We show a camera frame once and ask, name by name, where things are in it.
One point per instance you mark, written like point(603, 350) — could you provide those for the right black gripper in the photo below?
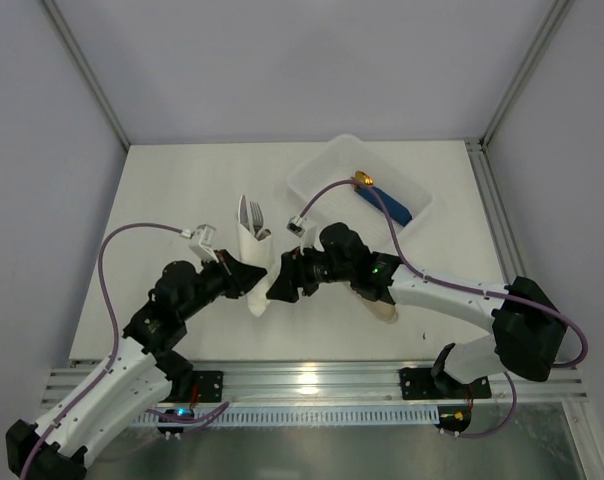
point(302, 272)

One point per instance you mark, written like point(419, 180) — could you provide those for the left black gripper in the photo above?
point(226, 275)

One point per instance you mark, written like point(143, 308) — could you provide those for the white paper napkin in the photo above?
point(261, 254)

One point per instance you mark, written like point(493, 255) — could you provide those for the silver spoon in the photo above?
point(263, 234)

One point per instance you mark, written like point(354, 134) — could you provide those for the silver knife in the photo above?
point(243, 216)

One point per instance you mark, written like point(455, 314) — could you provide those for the silver fork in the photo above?
point(257, 218)

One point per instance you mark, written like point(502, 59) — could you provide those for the oval wooden cutlery tray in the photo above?
point(384, 312)

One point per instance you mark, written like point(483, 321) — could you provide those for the white plastic basket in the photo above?
point(338, 160)

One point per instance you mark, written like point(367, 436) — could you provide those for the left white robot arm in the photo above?
point(141, 371)

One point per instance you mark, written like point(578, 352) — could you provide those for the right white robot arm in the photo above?
point(458, 365)

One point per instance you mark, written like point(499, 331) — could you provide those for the gold cutlery in roll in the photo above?
point(363, 178)

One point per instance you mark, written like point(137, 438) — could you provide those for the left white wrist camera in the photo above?
point(200, 242)

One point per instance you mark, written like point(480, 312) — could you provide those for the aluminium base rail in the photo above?
point(335, 383)

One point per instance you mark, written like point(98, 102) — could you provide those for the white slotted cable duct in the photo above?
point(245, 416)

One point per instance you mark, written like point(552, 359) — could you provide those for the right aluminium side rail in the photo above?
point(502, 225)

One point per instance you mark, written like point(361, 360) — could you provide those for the left aluminium frame post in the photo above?
point(66, 36)

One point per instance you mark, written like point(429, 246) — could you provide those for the aluminium frame post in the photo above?
point(66, 36)
point(537, 47)

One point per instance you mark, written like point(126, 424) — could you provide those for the right aluminium frame post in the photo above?
point(537, 47)

